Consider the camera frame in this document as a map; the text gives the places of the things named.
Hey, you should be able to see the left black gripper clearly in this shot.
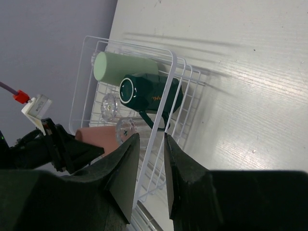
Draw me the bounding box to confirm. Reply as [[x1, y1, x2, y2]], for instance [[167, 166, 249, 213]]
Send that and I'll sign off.
[[0, 118, 104, 174]]

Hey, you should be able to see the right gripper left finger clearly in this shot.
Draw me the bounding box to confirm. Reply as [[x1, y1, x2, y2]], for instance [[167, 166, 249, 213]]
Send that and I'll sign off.
[[0, 134, 140, 231]]

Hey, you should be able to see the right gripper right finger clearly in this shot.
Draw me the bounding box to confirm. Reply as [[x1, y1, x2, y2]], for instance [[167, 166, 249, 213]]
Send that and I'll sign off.
[[164, 134, 308, 231]]

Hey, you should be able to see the orange plastic cup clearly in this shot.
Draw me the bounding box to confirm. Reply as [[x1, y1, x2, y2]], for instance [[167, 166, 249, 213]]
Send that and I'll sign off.
[[75, 126, 120, 157]]

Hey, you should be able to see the large clear glass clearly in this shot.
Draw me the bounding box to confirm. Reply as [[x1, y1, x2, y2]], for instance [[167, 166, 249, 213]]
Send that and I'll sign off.
[[115, 117, 136, 145], [101, 93, 119, 122]]

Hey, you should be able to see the dark green ceramic mug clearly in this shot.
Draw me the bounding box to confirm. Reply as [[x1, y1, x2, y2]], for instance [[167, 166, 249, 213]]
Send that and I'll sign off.
[[119, 73, 183, 131]]

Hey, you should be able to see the light green plastic cup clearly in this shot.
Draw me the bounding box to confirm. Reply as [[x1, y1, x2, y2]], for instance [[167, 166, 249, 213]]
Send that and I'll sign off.
[[91, 52, 158, 86]]

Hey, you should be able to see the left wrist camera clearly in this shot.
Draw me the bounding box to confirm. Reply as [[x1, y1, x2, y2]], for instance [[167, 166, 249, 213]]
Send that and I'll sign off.
[[13, 90, 52, 136]]

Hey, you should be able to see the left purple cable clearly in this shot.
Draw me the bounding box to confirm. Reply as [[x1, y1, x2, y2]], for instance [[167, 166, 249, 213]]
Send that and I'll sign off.
[[0, 81, 19, 96]]

